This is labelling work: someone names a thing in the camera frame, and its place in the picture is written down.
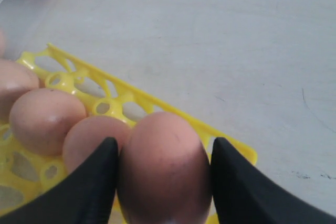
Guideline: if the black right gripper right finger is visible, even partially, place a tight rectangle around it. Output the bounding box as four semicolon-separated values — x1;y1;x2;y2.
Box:
211;137;335;223

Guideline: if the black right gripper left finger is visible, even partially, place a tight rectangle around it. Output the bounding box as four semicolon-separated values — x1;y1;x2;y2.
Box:
1;137;118;224

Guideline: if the brown egg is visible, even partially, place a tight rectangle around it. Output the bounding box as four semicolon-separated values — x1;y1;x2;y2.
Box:
117;112;212;223
1;59;39;123
9;88;87;156
62;115;131;174

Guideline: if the yellow plastic egg tray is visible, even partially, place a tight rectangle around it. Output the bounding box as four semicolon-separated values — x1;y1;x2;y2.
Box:
0;42;258;224

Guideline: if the clear plastic container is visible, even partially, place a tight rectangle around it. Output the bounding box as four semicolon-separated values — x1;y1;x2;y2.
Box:
1;0;54;60

